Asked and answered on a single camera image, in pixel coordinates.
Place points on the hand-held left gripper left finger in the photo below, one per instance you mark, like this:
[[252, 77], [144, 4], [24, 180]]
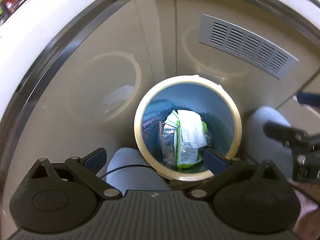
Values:
[[96, 156]]

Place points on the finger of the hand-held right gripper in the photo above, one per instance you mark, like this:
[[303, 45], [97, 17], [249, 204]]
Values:
[[308, 98], [280, 131]]

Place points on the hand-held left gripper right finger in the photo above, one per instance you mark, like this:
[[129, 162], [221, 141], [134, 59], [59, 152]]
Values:
[[215, 161]]

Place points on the green plastic packet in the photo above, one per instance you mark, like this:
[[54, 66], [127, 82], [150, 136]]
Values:
[[187, 155]]

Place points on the white tissue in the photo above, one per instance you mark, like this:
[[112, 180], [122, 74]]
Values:
[[190, 127]]

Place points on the clear zip bag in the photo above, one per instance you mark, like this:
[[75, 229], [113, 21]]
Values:
[[168, 142]]

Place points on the beige rimmed waste bin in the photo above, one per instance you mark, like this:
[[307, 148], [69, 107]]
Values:
[[155, 100]]

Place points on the person's right hand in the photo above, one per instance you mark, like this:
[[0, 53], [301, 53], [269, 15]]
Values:
[[308, 210]]

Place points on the grey slipper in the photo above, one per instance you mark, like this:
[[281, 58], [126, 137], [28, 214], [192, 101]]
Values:
[[262, 120], [135, 177]]

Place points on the beige base cabinet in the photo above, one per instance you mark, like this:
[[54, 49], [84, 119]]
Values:
[[75, 85]]

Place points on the cabinet vent grille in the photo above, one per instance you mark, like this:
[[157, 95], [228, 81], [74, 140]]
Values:
[[250, 45]]

